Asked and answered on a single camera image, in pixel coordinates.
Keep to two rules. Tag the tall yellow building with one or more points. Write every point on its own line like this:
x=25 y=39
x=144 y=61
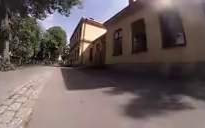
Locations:
x=85 y=38

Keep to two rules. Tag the grey asphalt path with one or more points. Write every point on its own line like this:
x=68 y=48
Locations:
x=86 y=106

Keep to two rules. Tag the long yellow building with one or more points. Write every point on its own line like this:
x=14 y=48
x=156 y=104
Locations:
x=156 y=40

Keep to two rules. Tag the row of trees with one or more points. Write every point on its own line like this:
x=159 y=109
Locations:
x=20 y=36

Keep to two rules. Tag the grey asphalt road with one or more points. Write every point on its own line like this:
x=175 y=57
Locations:
x=8 y=80

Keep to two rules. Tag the grey cobblestone strip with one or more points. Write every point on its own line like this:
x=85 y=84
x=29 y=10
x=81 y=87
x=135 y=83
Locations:
x=15 y=106

